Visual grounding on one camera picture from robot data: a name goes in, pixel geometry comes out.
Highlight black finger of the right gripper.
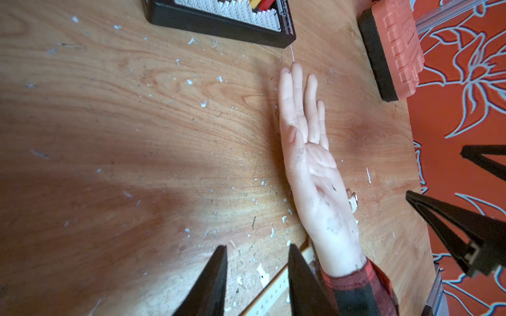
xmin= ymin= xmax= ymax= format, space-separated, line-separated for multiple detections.
xmin=405 ymin=190 xmax=505 ymax=277
xmin=461 ymin=145 xmax=506 ymax=181

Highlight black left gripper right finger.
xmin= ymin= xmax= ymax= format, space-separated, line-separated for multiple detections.
xmin=288 ymin=244 xmax=336 ymax=316

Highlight beige wrist watch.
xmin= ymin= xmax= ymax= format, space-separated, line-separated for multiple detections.
xmin=236 ymin=236 xmax=317 ymax=316

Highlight orange tool case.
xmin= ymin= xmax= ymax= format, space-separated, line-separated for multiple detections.
xmin=358 ymin=0 xmax=424 ymax=102

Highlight black charging board yellow connectors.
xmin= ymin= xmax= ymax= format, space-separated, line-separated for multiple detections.
xmin=142 ymin=0 xmax=296 ymax=48

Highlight pale mannequin hand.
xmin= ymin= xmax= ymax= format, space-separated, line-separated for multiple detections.
xmin=278 ymin=62 xmax=367 ymax=277

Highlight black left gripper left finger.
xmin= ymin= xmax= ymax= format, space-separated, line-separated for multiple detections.
xmin=173 ymin=245 xmax=227 ymax=316

